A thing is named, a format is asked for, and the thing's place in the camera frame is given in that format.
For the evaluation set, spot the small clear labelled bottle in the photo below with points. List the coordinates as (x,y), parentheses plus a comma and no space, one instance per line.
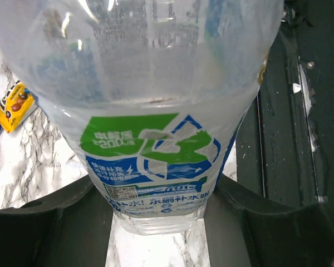
(150,95)

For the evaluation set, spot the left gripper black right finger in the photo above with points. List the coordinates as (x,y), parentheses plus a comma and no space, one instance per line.
(246,229)

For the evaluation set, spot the yellow snack packet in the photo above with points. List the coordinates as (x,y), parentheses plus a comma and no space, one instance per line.
(15,106)

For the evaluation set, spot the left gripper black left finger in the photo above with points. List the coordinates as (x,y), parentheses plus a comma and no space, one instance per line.
(69,227)

